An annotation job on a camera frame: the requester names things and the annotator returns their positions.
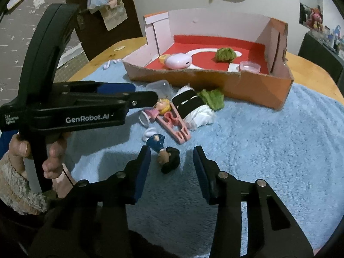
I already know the red and pink plush figure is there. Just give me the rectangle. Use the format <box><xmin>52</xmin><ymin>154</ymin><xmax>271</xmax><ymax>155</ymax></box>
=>
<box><xmin>308</xmin><ymin>7</ymin><xmax>324</xmax><ymax>31</ymax></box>

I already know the beige paper bag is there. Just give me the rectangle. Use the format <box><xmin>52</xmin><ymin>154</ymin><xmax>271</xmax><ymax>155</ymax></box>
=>
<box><xmin>101</xmin><ymin>1</ymin><xmax>128</xmax><ymax>31</ymax></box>

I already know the door handle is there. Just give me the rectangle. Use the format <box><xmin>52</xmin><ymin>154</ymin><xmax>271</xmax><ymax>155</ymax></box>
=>
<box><xmin>77</xmin><ymin>8</ymin><xmax>89</xmax><ymax>26</ymax></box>

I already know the person's left hand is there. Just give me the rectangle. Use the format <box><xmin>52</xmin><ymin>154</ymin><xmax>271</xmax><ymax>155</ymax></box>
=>
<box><xmin>8</xmin><ymin>132</ymin><xmax>74</xmax><ymax>197</ymax></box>

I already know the person's left forearm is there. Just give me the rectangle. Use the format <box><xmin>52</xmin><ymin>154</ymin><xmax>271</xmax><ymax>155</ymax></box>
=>
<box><xmin>0</xmin><ymin>152</ymin><xmax>50</xmax><ymax>215</ymax></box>

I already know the clear plastic cup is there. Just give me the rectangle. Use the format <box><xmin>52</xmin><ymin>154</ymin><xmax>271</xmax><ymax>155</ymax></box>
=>
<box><xmin>146</xmin><ymin>80</ymin><xmax>172</xmax><ymax>100</ymax></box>

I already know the dark-haired doll figure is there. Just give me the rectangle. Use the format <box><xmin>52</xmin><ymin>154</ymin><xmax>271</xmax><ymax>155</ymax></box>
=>
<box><xmin>141</xmin><ymin>129</ymin><xmax>180</xmax><ymax>174</ymax></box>

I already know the pink earbud case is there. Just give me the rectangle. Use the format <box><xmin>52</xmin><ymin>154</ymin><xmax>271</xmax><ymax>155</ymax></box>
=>
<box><xmin>164</xmin><ymin>54</ymin><xmax>191</xmax><ymax>70</ymax></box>

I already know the green lettuce toy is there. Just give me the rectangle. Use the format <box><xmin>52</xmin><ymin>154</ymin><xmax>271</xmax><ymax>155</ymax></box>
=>
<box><xmin>214</xmin><ymin>47</ymin><xmax>237</xmax><ymax>63</ymax></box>
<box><xmin>197</xmin><ymin>89</ymin><xmax>225</xmax><ymax>111</ymax></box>

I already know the black and white cloth roll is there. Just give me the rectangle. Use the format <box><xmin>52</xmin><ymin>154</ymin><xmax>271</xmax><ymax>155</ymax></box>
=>
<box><xmin>171</xmin><ymin>84</ymin><xmax>215</xmax><ymax>131</ymax></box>

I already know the light blue fluffy towel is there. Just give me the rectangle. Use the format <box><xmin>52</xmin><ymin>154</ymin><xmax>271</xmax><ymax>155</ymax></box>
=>
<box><xmin>0</xmin><ymin>59</ymin><xmax>344</xmax><ymax>257</ymax></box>

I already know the white hair clip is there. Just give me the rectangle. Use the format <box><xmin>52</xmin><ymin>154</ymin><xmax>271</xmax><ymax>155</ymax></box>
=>
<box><xmin>103</xmin><ymin>59</ymin><xmax>124</xmax><ymax>70</ymax></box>

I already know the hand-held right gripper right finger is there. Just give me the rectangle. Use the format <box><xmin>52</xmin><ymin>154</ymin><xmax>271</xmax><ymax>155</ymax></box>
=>
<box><xmin>193</xmin><ymin>145</ymin><xmax>315</xmax><ymax>258</ymax></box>

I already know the pink plastic clip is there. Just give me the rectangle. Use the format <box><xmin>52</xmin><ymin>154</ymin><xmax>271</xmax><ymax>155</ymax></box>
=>
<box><xmin>157</xmin><ymin>105</ymin><xmax>192</xmax><ymax>144</ymax></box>

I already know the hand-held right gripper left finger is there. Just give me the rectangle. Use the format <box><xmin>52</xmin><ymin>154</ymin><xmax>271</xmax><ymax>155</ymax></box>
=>
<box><xmin>29</xmin><ymin>145</ymin><xmax>152</xmax><ymax>258</ymax></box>

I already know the clear round plastic container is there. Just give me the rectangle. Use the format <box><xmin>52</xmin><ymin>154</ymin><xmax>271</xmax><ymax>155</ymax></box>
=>
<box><xmin>240</xmin><ymin>61</ymin><xmax>262</xmax><ymax>74</ymax></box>

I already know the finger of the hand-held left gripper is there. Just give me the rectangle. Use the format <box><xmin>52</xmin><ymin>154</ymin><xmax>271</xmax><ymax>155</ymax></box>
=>
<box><xmin>63</xmin><ymin>91</ymin><xmax>159</xmax><ymax>110</ymax></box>
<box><xmin>52</xmin><ymin>81</ymin><xmax>136</xmax><ymax>94</ymax></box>

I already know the dark brown door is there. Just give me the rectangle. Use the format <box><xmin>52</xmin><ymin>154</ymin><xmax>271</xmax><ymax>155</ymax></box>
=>
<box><xmin>61</xmin><ymin>0</ymin><xmax>143</xmax><ymax>62</ymax></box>

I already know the side table with dark cloth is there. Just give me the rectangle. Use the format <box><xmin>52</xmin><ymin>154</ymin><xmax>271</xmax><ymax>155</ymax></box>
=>
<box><xmin>298</xmin><ymin>32</ymin><xmax>344</xmax><ymax>84</ymax></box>

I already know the group of bottles and boxes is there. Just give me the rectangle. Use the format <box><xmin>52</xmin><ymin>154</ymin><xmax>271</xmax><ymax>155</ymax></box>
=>
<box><xmin>324</xmin><ymin>24</ymin><xmax>344</xmax><ymax>57</ymax></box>

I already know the orange cardboard box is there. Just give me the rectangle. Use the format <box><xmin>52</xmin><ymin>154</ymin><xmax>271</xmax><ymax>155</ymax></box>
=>
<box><xmin>122</xmin><ymin>9</ymin><xmax>295</xmax><ymax>111</ymax></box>

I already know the blonde doll figure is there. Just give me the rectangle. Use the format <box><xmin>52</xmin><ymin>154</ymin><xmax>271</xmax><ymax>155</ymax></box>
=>
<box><xmin>138</xmin><ymin>98</ymin><xmax>172</xmax><ymax>127</ymax></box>

